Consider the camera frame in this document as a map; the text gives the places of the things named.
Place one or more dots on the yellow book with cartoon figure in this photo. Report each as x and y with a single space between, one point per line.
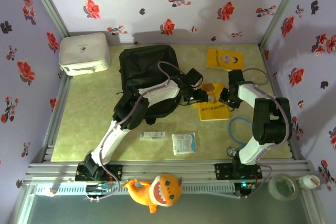
212 112

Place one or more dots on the yellow book with face cover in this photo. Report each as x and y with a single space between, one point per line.
218 58

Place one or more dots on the black backpack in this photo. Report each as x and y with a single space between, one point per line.
141 61

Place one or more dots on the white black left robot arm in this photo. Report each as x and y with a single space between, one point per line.
160 91

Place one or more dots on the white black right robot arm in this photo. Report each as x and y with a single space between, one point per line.
248 95

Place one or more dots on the white blue mask packet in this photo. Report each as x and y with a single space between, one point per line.
183 144

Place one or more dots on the blue stethoscope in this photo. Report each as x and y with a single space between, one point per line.
231 151

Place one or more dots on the clear tape roll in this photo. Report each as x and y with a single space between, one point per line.
273 190

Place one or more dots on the orange shark plush toy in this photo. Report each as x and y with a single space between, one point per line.
157 190

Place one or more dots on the white pill bottle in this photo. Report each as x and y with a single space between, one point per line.
311 181

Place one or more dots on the white zippered storage case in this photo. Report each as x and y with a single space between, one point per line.
84 53

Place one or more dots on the aluminium side rail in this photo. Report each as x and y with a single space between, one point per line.
56 119
271 77

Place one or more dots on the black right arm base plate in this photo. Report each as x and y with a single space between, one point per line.
223 171

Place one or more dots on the aluminium frame rail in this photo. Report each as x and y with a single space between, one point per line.
170 167

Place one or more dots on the aluminium frame post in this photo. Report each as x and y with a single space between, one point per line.
47 3
281 6

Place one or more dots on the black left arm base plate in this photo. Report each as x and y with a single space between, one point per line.
115 171

